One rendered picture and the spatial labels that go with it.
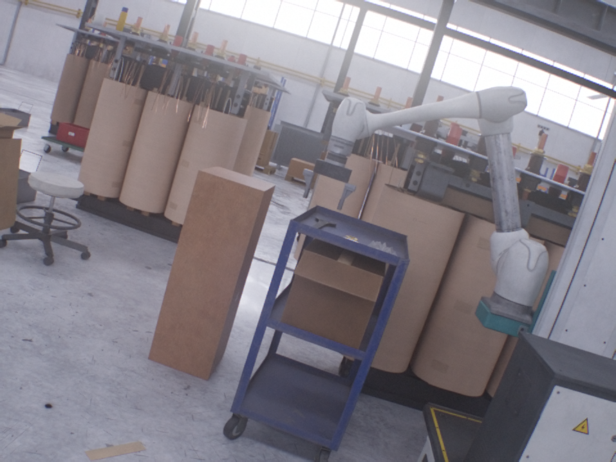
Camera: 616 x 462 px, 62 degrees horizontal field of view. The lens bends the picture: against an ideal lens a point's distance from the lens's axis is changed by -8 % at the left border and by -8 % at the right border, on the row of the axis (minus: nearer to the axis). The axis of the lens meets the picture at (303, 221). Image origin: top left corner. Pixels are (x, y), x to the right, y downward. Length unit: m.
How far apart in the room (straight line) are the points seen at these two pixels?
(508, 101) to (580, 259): 0.59
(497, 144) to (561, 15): 9.42
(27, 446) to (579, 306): 1.89
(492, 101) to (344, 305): 0.88
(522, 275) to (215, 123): 2.97
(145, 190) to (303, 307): 2.78
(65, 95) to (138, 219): 4.67
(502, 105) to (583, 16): 9.71
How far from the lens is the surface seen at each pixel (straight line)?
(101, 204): 4.93
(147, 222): 4.78
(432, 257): 2.71
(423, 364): 2.93
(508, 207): 2.18
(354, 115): 1.99
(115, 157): 4.71
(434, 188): 2.70
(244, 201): 2.37
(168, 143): 4.54
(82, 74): 9.17
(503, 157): 2.17
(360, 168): 4.28
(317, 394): 2.55
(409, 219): 2.66
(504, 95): 2.02
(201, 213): 2.42
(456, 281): 2.81
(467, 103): 2.00
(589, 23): 11.70
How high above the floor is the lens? 1.22
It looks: 9 degrees down
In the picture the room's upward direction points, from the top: 18 degrees clockwise
